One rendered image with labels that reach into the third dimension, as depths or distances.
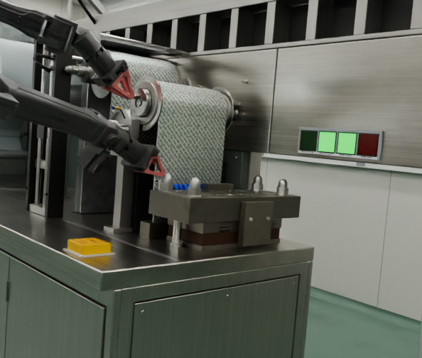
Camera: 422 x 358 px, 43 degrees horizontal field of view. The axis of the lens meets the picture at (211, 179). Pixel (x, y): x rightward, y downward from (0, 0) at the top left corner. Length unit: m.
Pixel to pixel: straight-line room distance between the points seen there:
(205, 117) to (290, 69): 0.27
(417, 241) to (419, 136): 2.67
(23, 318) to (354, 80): 1.03
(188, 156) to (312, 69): 0.40
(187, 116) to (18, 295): 0.65
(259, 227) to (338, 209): 2.89
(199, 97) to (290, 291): 0.58
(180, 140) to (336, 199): 2.91
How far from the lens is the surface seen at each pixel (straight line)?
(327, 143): 1.42
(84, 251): 1.18
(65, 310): 1.28
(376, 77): 1.37
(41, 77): 1.77
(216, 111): 1.53
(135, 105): 1.46
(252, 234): 1.36
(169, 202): 1.29
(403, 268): 4.00
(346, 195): 4.20
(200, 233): 1.30
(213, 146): 1.53
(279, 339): 1.49
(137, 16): 2.17
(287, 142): 1.51
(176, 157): 1.44
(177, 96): 1.45
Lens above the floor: 1.17
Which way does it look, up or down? 4 degrees down
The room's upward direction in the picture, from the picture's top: 5 degrees clockwise
